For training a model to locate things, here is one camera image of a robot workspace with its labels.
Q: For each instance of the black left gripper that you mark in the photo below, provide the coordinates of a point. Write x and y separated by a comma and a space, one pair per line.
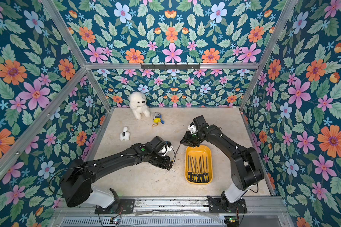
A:
166, 160

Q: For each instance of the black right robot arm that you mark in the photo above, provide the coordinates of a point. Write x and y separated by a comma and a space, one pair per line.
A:
246, 169

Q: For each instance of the small white robot figurine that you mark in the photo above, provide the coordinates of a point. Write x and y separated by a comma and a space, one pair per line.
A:
125, 134

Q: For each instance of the yellow blue small toy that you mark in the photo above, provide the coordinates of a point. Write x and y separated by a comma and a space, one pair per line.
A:
157, 119

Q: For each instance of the white plush seal toy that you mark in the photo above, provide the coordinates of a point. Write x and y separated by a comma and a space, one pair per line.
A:
138, 105

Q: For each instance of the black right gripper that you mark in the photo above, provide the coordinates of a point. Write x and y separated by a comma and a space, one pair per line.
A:
189, 139

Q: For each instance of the black wall hook rail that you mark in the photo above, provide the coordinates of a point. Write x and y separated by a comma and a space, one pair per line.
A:
170, 66

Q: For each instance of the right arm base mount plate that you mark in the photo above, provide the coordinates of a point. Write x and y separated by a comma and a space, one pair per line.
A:
222, 205

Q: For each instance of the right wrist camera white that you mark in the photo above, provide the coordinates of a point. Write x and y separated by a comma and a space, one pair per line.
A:
192, 128

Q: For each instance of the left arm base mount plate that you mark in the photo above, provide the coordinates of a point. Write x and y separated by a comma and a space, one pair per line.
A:
123, 206

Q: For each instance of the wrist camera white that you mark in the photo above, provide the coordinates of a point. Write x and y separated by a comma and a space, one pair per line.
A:
167, 150
192, 128

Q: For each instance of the yellow plastic storage tray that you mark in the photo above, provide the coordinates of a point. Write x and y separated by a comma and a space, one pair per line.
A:
198, 152

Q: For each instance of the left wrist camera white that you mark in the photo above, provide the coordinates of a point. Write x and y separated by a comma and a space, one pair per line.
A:
167, 150

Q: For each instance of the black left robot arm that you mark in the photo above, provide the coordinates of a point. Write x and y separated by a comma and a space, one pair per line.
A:
77, 183

